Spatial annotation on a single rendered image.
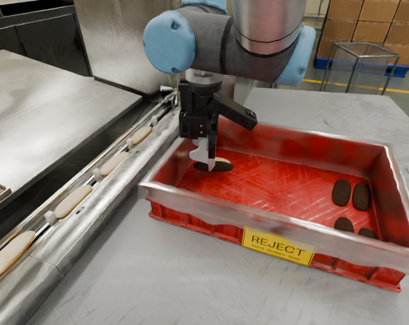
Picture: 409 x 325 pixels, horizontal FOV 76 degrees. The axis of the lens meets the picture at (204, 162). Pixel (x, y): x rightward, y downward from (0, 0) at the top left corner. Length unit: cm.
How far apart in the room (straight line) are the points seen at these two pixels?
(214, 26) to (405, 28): 425
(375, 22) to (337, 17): 48
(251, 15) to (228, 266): 39
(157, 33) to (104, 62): 65
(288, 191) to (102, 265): 42
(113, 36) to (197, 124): 51
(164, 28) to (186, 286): 39
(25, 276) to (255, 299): 37
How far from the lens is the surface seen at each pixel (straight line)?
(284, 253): 51
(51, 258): 53
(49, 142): 76
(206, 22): 38
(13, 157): 74
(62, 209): 60
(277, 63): 35
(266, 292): 49
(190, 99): 54
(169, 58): 38
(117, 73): 100
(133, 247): 54
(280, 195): 63
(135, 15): 90
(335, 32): 444
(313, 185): 69
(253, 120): 56
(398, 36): 457
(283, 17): 29
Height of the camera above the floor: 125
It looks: 37 degrees down
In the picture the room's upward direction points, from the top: straight up
